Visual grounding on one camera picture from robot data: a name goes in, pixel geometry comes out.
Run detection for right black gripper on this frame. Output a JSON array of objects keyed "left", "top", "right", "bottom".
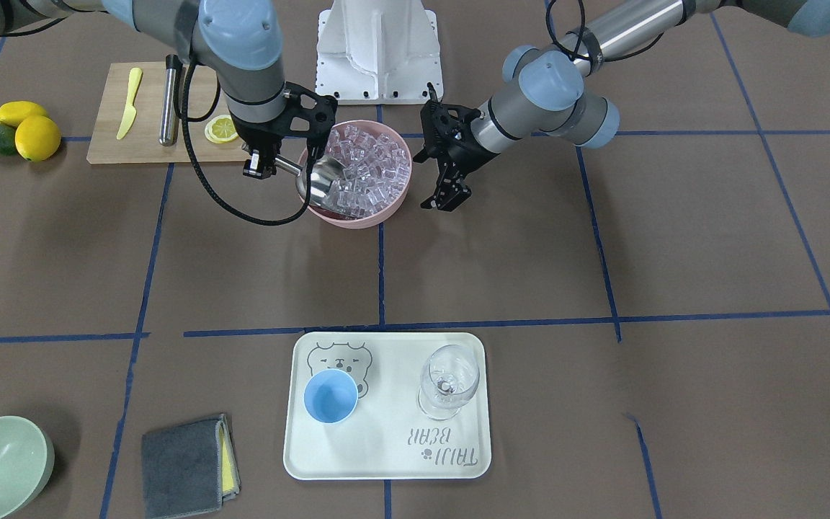
[{"left": 231, "top": 83, "right": 339, "bottom": 179}]

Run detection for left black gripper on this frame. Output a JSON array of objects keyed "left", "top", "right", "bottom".
[{"left": 413, "top": 83, "right": 495, "bottom": 211}]

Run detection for steel ice scoop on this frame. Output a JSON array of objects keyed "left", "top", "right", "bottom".
[{"left": 275, "top": 155, "right": 354, "bottom": 221}]

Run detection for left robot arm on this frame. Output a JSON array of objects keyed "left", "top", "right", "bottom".
[{"left": 413, "top": 1, "right": 830, "bottom": 211}]

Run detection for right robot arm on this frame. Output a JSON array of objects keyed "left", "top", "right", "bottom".
[{"left": 0, "top": 1, "right": 337, "bottom": 177}]

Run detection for pile of ice cubes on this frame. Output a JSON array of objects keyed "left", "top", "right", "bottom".
[{"left": 313, "top": 125, "right": 411, "bottom": 217}]

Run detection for blue cup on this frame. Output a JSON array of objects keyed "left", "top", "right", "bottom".
[{"left": 303, "top": 368, "right": 359, "bottom": 425}]

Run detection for lemon slice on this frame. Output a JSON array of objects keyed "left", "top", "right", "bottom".
[{"left": 204, "top": 115, "right": 239, "bottom": 144}]

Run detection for pink bowl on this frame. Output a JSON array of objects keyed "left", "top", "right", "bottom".
[{"left": 297, "top": 120, "right": 413, "bottom": 230}]

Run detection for steel muddler black cap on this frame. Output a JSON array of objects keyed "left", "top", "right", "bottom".
[{"left": 159, "top": 55, "right": 182, "bottom": 147}]

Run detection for yellow plastic knife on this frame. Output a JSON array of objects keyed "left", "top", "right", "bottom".
[{"left": 115, "top": 68, "right": 143, "bottom": 141}]

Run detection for clear wine glass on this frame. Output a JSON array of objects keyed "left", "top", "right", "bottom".
[{"left": 417, "top": 345, "right": 481, "bottom": 421}]

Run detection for yellow lemon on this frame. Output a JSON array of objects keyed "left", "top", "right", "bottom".
[{"left": 14, "top": 115, "right": 62, "bottom": 162}]

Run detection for white bear tray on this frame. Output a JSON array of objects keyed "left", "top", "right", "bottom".
[{"left": 283, "top": 332, "right": 493, "bottom": 480}]

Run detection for grey folded cloth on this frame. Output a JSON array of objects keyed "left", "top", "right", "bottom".
[{"left": 141, "top": 414, "right": 228, "bottom": 518}]

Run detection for yellow cloth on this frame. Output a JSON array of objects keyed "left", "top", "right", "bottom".
[{"left": 218, "top": 417, "right": 241, "bottom": 500}]

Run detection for green bowl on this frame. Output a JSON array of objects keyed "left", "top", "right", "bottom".
[{"left": 0, "top": 416, "right": 55, "bottom": 518}]

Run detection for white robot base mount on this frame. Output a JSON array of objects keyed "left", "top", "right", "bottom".
[{"left": 314, "top": 1, "right": 445, "bottom": 105}]

